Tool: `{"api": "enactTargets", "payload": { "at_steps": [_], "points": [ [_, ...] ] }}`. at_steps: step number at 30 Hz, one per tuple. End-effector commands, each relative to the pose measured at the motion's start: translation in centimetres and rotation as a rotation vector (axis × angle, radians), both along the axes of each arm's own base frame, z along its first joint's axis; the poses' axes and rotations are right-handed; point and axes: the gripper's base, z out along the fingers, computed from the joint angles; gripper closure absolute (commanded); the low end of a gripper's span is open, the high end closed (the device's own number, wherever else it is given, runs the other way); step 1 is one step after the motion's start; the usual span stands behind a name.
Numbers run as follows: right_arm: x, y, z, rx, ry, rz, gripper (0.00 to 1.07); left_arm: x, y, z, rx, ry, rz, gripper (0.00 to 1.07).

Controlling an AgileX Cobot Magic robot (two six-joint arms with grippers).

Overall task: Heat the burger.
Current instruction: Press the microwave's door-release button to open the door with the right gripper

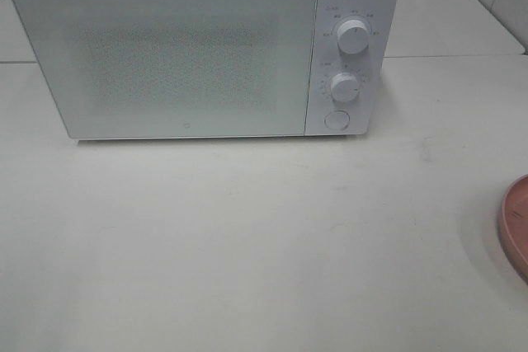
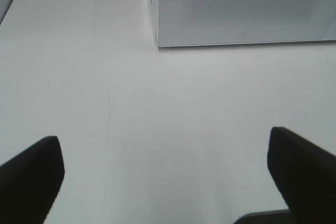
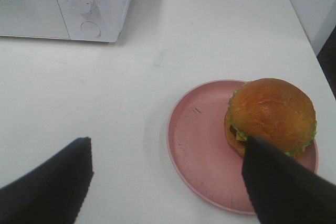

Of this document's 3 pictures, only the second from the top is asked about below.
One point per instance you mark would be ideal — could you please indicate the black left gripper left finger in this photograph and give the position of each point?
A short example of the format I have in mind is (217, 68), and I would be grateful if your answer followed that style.
(31, 181)

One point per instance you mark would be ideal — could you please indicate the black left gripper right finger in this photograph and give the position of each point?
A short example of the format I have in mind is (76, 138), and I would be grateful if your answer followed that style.
(304, 174)

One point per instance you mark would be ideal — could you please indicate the white microwave door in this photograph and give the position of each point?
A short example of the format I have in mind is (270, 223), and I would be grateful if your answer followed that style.
(226, 22)

